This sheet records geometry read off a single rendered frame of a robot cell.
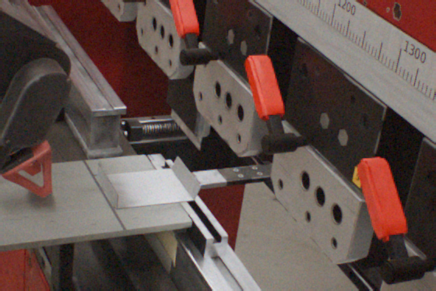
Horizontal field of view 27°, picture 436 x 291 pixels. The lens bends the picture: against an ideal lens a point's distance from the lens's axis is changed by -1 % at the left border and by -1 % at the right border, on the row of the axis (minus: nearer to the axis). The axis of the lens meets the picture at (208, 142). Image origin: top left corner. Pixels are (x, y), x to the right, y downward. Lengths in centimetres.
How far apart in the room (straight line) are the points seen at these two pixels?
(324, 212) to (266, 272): 204
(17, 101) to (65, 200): 57
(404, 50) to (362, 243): 18
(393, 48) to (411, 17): 3
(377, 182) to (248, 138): 28
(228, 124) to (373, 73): 27
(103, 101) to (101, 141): 7
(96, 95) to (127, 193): 38
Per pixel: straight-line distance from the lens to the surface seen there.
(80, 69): 165
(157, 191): 122
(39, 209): 117
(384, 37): 73
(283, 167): 87
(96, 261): 129
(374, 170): 69
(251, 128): 93
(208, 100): 102
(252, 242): 298
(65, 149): 157
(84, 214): 116
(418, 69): 69
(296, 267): 290
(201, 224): 116
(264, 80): 83
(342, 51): 78
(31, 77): 62
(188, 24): 99
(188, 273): 117
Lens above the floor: 162
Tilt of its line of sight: 27 degrees down
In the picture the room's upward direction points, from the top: 8 degrees clockwise
